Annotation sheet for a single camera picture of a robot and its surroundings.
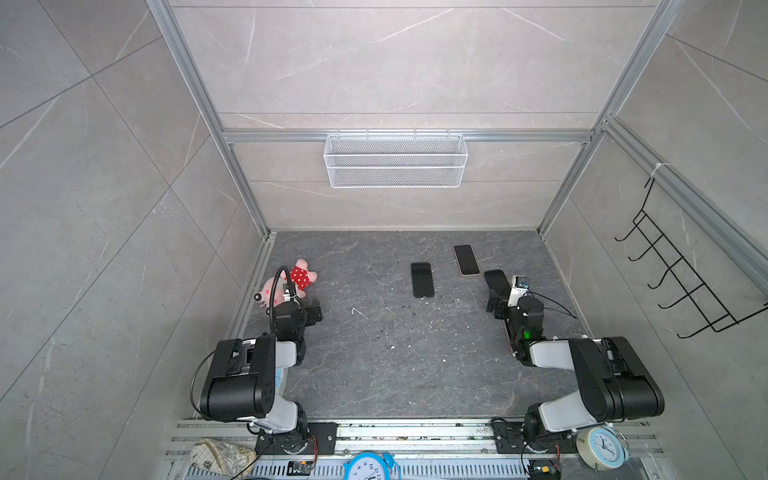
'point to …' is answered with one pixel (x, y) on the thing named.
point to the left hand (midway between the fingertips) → (301, 297)
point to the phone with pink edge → (467, 260)
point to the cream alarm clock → (603, 448)
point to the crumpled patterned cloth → (223, 457)
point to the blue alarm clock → (372, 466)
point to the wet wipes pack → (284, 382)
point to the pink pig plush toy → (298, 275)
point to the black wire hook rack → (678, 266)
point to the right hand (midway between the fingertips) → (510, 291)
